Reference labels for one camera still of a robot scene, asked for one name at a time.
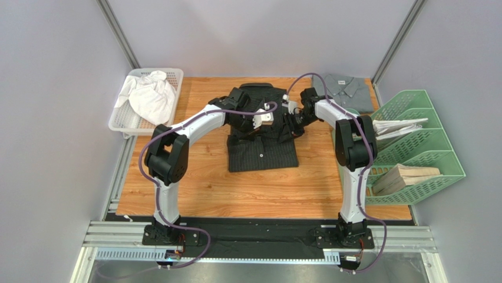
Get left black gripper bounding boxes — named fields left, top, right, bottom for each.
left=229, top=112, right=263, bottom=143

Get dark pinstriped long sleeve shirt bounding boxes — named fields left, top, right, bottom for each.
left=227, top=83, right=299, bottom=173

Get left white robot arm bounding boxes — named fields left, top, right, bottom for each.
left=140, top=88, right=254, bottom=245

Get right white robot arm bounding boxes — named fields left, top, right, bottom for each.
left=280, top=88, right=378, bottom=248

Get folded grey shirt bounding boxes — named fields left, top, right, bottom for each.
left=312, top=73, right=374, bottom=113

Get white papers in rack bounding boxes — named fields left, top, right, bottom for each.
left=372, top=118, right=428, bottom=141

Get white shirt in basket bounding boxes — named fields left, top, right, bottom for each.
left=114, top=70, right=176, bottom=126

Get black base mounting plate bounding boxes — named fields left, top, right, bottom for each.
left=105, top=213, right=415, bottom=261

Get brown book in rack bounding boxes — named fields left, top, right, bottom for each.
left=372, top=164, right=442, bottom=196

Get green plastic file rack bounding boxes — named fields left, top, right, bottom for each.
left=366, top=90, right=465, bottom=205

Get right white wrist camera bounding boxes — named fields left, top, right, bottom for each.
left=281, top=94, right=299, bottom=114

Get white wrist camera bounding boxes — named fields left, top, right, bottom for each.
left=253, top=101, right=278, bottom=129
left=281, top=94, right=299, bottom=114

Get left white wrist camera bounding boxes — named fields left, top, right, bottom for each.
left=253, top=101, right=278, bottom=129

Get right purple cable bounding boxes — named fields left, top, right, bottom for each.
left=283, top=73, right=388, bottom=274

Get purple cable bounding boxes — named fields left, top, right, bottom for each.
left=283, top=73, right=388, bottom=274
left=138, top=101, right=279, bottom=270

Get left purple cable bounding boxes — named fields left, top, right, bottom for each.
left=138, top=101, right=279, bottom=270

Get right corner aluminium post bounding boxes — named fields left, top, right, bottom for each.
left=371, top=0, right=427, bottom=87

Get corner aluminium post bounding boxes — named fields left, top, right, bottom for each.
left=371, top=0, right=427, bottom=87
left=96, top=0, right=140, bottom=69

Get left corner aluminium post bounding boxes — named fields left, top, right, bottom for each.
left=96, top=0, right=140, bottom=69

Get aluminium frame rail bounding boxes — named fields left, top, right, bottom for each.
left=70, top=137, right=448, bottom=283

